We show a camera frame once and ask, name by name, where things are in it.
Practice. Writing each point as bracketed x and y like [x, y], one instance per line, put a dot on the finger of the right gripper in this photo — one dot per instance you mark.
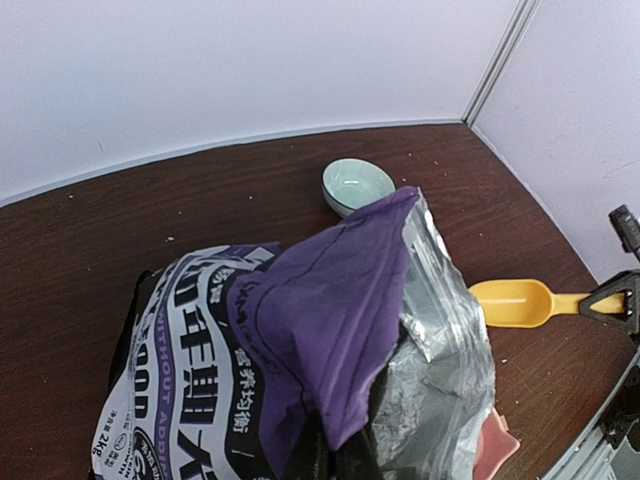
[615, 299]

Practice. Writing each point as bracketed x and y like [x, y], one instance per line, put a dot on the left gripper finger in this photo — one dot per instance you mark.
[354, 460]

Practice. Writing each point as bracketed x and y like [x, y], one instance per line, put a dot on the yellow plastic scoop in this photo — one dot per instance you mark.
[529, 303]

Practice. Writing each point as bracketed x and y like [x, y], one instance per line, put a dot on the purple puppy food bag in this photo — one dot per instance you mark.
[226, 352]

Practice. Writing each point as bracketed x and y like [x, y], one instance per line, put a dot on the pink pet bowl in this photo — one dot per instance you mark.
[495, 446]

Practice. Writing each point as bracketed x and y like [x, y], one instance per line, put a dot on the light blue ceramic bowl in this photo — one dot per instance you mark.
[349, 184]

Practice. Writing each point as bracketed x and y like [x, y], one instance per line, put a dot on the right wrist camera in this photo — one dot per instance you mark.
[626, 226]

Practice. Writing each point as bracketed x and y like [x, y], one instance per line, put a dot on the aluminium front rail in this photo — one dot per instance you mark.
[591, 455]

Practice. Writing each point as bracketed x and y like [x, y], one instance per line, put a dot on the right aluminium frame post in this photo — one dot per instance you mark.
[516, 27]

